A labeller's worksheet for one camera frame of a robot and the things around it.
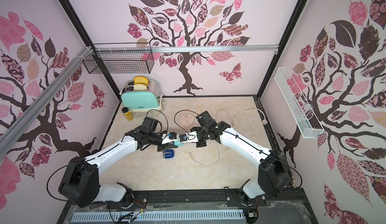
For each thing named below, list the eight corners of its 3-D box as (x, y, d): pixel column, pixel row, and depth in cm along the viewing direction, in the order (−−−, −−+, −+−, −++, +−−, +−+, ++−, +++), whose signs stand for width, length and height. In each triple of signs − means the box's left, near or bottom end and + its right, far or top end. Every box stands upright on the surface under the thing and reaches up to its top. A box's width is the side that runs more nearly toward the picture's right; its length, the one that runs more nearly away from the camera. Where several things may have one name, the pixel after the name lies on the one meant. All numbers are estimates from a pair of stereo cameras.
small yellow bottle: (129, 121, 106) (124, 114, 100) (124, 116, 110) (120, 108, 103) (134, 118, 108) (130, 111, 102) (130, 112, 112) (126, 105, 105)
